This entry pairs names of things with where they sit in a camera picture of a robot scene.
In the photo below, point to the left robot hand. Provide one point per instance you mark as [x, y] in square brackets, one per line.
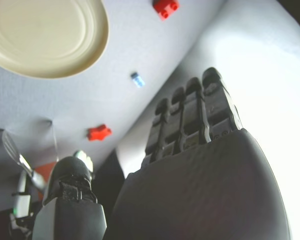
[202, 187]

